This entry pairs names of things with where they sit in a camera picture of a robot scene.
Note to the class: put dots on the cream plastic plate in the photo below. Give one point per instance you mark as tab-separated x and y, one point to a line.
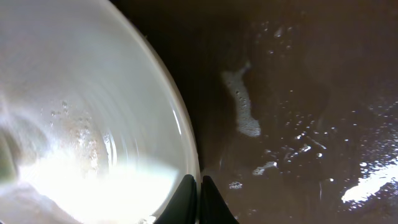
93	128

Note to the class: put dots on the dark brown serving tray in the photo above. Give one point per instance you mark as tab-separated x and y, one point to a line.
293	103

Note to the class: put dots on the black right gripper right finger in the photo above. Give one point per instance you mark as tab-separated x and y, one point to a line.
213	209

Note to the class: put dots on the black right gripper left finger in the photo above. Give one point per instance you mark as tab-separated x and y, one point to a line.
182	207

